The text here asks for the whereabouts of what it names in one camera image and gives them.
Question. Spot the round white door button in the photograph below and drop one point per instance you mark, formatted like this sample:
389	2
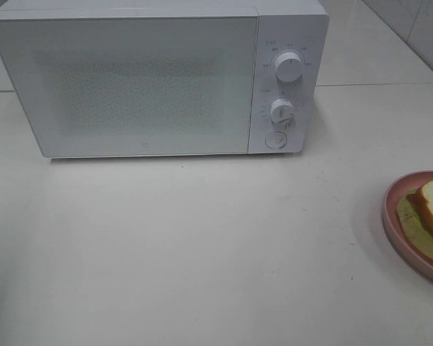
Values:
276	140

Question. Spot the white timer knob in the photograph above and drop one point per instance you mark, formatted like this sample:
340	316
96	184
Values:
281	111

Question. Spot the white microwave door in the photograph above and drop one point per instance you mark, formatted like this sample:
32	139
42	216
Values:
133	87

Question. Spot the toast sandwich with lettuce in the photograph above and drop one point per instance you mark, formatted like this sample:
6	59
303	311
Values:
415	214

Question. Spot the pink round plate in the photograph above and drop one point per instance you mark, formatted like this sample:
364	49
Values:
393	229

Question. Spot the white upper power knob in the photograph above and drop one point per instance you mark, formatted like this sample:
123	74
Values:
288	66

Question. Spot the white microwave oven body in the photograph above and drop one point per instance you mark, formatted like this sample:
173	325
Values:
299	26

